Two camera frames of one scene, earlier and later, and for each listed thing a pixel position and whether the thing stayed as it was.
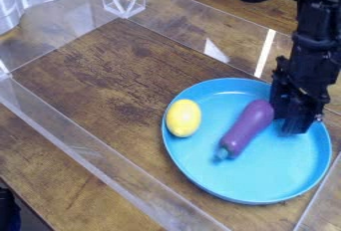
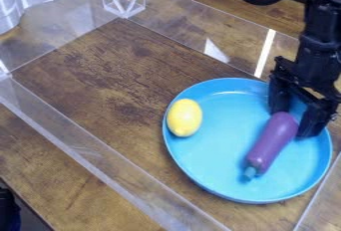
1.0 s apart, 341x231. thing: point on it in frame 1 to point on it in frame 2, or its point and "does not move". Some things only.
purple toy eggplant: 252,121 to 282,127
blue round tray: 276,169 does not move
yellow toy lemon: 182,117 does not move
